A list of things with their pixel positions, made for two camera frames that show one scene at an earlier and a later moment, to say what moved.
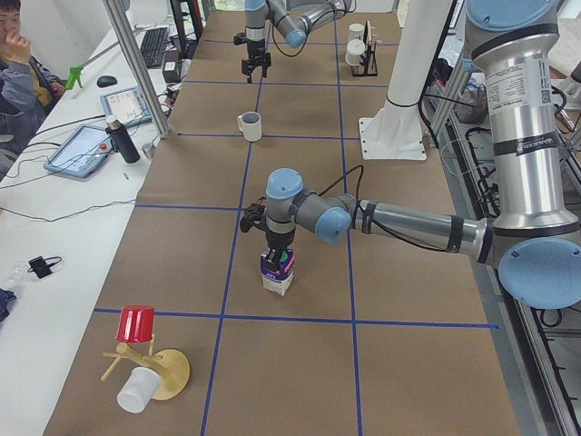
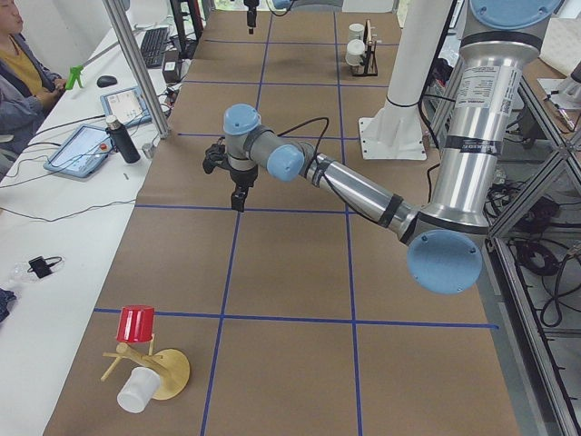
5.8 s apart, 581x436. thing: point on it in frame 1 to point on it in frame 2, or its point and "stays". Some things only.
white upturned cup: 355,48 stays
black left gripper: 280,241 to 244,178
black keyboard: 154,45 stays
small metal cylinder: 148,149 stays
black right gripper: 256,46 to 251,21
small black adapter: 39,265 stays
